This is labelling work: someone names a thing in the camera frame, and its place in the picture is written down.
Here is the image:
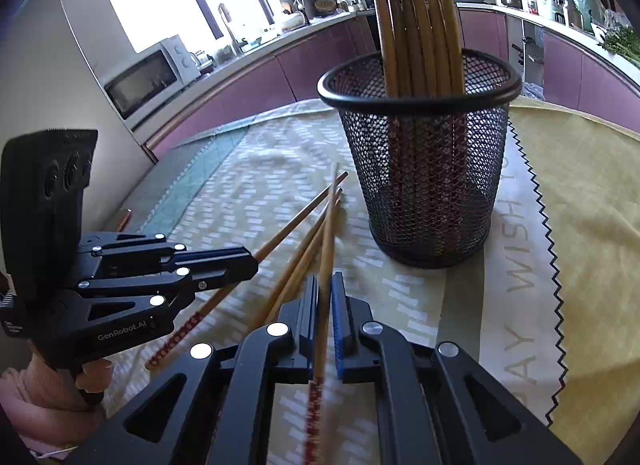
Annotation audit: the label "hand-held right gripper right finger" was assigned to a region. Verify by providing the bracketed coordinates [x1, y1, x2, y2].
[330, 271, 583, 465]

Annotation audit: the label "clear plastic bag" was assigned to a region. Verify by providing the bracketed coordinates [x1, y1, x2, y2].
[602, 8, 636, 33]

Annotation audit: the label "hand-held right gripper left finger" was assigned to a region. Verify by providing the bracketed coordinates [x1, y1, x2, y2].
[65, 275, 321, 465]

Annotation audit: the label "person's left hand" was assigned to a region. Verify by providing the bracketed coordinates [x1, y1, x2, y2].
[27, 356, 115, 414]

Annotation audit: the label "bunch of wooden chopsticks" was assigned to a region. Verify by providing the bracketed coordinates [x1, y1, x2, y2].
[362, 0, 468, 256]

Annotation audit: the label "steel sink faucet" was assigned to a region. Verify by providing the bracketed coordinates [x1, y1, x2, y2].
[217, 2, 243, 56]

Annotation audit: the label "black mesh utensil holder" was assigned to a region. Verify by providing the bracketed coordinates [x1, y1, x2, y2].
[317, 48, 523, 270]

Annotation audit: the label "person's left forearm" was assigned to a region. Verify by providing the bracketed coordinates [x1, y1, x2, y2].
[0, 370, 108, 461]

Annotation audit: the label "patchwork patterned tablecloth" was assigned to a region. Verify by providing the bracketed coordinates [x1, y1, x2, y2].
[95, 95, 640, 465]

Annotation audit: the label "teal round appliance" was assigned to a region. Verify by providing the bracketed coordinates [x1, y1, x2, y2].
[565, 0, 603, 28]

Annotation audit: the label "pink cabinets with white countertop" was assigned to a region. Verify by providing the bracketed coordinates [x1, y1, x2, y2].
[457, 2, 640, 126]
[127, 10, 376, 161]

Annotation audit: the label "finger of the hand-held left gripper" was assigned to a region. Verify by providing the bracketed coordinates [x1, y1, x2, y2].
[54, 267, 258, 360]
[79, 233, 259, 271]

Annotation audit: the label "bunch of green vegetables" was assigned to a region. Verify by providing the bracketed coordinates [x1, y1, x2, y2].
[597, 28, 640, 66]

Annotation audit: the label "white microwave oven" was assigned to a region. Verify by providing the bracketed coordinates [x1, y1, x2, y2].
[102, 35, 201, 121]

